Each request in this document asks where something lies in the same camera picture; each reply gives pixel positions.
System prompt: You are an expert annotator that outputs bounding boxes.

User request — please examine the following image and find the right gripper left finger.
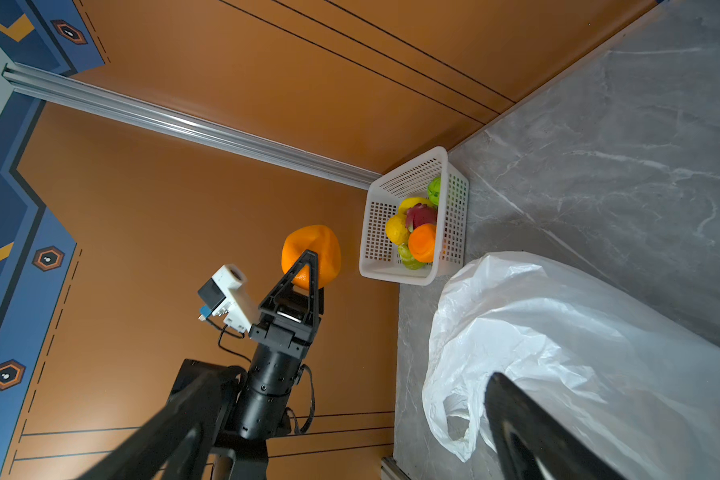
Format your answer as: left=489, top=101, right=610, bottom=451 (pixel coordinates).
left=81, top=373, right=222, bottom=479

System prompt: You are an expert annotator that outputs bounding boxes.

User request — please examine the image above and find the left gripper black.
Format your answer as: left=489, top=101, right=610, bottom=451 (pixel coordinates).
left=249, top=250, right=321, bottom=360

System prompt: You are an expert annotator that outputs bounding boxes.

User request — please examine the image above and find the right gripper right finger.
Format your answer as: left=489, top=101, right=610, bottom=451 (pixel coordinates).
left=485, top=372, right=622, bottom=479

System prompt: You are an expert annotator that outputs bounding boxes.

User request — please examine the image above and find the orange fruit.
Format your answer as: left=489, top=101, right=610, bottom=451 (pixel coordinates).
left=408, top=224, right=437, bottom=264
left=280, top=224, right=343, bottom=292

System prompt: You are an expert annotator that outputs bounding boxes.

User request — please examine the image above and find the yellow lemon fruit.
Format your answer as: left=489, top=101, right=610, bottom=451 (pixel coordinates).
left=385, top=214, right=410, bottom=245

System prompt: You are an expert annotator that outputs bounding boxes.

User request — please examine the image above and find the yellow-green fruit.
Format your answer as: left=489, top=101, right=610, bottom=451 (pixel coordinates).
left=398, top=244, right=426, bottom=270

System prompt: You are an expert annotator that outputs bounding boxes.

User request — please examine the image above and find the red dragon fruit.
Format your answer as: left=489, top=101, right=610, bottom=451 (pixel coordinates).
left=406, top=205, right=438, bottom=232

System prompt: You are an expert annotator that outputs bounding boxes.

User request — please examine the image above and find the white plastic bag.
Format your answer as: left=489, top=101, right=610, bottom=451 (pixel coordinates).
left=422, top=252, right=720, bottom=479

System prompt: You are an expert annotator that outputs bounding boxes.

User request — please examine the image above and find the green apple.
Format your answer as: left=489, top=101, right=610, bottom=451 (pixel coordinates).
left=427, top=176, right=441, bottom=207

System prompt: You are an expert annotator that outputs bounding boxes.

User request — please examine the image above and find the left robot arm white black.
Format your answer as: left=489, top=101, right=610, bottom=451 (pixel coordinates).
left=172, top=249, right=324, bottom=479

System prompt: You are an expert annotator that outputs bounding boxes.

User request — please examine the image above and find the white plastic basket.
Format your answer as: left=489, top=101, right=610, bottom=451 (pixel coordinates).
left=359, top=147, right=469, bottom=286

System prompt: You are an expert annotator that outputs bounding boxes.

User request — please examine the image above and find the yellow banana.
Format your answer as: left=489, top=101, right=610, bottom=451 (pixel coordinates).
left=398, top=197, right=437, bottom=215

